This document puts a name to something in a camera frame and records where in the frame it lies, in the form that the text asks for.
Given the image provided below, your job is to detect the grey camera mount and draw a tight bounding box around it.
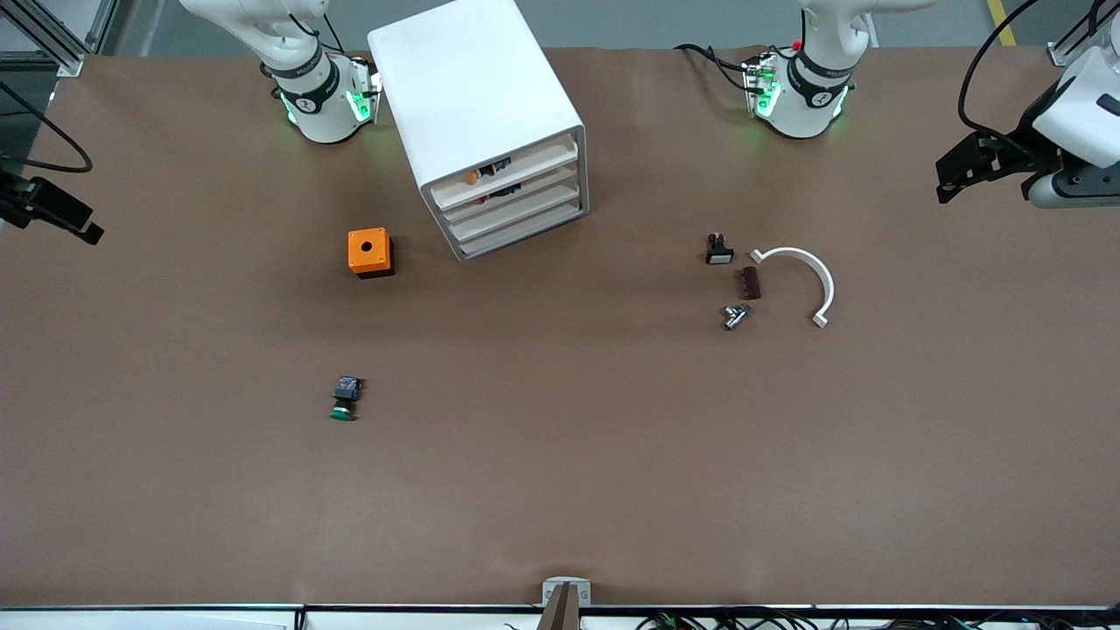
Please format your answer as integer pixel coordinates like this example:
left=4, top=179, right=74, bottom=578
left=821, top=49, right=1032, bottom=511
left=536, top=577, right=593, bottom=630

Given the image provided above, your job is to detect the aluminium frame profile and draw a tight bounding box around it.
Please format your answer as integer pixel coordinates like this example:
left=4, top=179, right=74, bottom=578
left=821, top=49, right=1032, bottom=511
left=0, top=0, right=121, bottom=78
left=1046, top=0, right=1120, bottom=67

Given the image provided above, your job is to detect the white curved bracket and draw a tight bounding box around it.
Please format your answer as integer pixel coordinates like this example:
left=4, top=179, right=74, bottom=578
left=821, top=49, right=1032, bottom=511
left=750, top=247, right=837, bottom=330

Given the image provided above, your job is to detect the orange box with hole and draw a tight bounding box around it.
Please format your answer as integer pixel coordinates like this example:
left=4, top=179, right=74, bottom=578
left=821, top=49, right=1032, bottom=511
left=347, top=227, right=396, bottom=280

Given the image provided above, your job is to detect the black cable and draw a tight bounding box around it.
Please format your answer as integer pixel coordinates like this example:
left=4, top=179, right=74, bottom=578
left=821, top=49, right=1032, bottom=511
left=0, top=79, right=95, bottom=173
left=673, top=43, right=755, bottom=93
left=957, top=0, right=1044, bottom=141

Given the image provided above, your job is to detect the green push button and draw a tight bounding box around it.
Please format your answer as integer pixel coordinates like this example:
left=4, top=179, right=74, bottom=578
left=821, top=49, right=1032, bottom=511
left=330, top=375, right=364, bottom=423

